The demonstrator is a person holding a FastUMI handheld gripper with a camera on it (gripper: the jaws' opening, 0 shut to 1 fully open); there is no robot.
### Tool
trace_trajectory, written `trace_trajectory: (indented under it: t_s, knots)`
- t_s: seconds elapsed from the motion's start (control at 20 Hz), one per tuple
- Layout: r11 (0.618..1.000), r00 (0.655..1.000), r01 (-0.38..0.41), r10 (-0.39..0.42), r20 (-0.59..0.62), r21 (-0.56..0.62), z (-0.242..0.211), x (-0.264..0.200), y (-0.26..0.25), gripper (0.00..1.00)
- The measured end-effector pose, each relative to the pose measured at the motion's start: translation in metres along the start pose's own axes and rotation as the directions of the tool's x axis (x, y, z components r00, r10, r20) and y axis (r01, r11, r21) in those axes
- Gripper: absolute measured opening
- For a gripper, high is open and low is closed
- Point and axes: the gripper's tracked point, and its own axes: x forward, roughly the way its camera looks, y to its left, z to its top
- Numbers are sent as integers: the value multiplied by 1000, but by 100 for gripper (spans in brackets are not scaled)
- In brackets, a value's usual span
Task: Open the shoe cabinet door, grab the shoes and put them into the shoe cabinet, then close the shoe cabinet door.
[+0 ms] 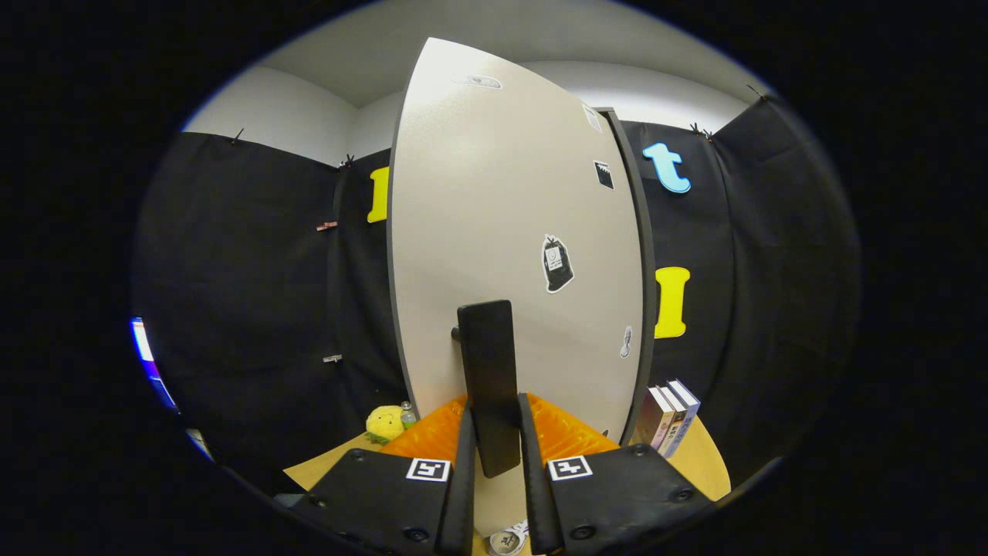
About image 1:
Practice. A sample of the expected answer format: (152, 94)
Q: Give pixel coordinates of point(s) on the green label drink bottle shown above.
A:
(408, 417)

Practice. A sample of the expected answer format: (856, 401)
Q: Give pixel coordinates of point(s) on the black backdrop cloth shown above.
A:
(247, 293)

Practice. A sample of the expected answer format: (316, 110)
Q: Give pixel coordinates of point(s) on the yellow plush toy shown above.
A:
(384, 423)

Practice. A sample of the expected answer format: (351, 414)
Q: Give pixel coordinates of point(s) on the white canvas shoe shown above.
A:
(508, 540)

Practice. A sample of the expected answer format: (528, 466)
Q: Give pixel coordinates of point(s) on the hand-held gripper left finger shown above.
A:
(386, 494)

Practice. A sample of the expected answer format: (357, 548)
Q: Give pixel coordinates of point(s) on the dark grey shoe cabinet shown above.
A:
(644, 255)

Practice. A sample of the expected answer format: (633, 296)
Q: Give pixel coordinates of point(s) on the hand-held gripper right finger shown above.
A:
(617, 494)

